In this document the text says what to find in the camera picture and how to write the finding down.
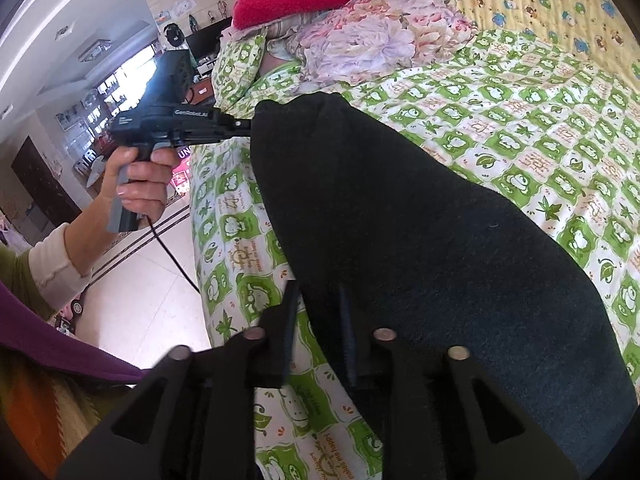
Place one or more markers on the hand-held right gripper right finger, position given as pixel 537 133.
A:
pixel 351 345

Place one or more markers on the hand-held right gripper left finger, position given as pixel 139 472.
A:
pixel 278 340

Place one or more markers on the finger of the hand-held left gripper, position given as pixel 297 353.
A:
pixel 220 135
pixel 235 121

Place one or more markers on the black pants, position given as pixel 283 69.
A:
pixel 425 260

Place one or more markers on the person's left forearm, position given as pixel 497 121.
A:
pixel 60 265

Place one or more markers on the person's left hand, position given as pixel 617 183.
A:
pixel 142 190

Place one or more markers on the green printed pillow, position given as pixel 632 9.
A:
pixel 235 70

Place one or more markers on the purple printed box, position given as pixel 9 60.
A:
pixel 181 177

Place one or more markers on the black cap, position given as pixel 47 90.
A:
pixel 173 35

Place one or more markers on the black monitor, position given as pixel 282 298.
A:
pixel 207 40

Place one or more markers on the ceiling lamp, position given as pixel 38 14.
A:
pixel 96 50

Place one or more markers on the dark wooden door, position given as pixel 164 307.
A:
pixel 42 185

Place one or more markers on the floral ruffled cloth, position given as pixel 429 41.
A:
pixel 370 40

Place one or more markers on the purple garment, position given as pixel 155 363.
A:
pixel 55 340

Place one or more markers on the orange striped cloth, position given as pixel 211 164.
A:
pixel 45 410

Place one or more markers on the green printed bed sheet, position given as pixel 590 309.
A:
pixel 525 125

